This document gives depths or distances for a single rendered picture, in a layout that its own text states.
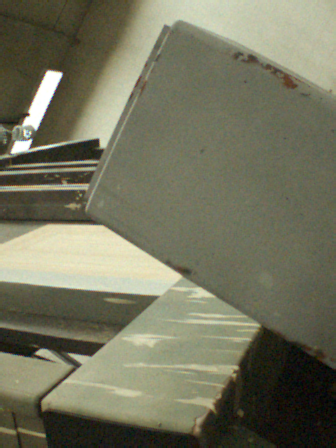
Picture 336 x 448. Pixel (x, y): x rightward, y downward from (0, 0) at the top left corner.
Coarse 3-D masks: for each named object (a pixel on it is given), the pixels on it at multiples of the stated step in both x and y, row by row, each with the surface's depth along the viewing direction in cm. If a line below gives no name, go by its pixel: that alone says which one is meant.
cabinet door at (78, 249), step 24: (24, 240) 96; (48, 240) 96; (72, 240) 95; (96, 240) 94; (120, 240) 93; (0, 264) 81; (24, 264) 80; (48, 264) 81; (72, 264) 80; (96, 264) 80; (120, 264) 79; (144, 264) 78
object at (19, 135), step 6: (18, 114) 207; (24, 114) 211; (30, 114) 215; (0, 120) 197; (6, 120) 200; (18, 126) 198; (24, 126) 201; (30, 126) 203; (12, 132) 197; (18, 132) 203; (24, 132) 198; (30, 132) 201; (0, 138) 186; (18, 138) 198; (24, 138) 200; (30, 138) 203
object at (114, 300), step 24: (0, 288) 66; (24, 288) 65; (48, 288) 63; (72, 288) 62; (96, 288) 61; (120, 288) 61; (144, 288) 60; (168, 288) 60; (48, 312) 64; (72, 312) 63; (96, 312) 61; (120, 312) 60
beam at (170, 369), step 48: (192, 288) 56; (144, 336) 45; (192, 336) 44; (240, 336) 44; (96, 384) 37; (144, 384) 37; (192, 384) 36; (240, 384) 38; (48, 432) 35; (96, 432) 33; (144, 432) 32; (192, 432) 31
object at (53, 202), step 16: (0, 192) 126; (16, 192) 124; (32, 192) 122; (48, 192) 121; (64, 192) 119; (80, 192) 118; (0, 208) 127; (16, 208) 125; (32, 208) 123; (48, 208) 121; (64, 208) 120; (80, 208) 118
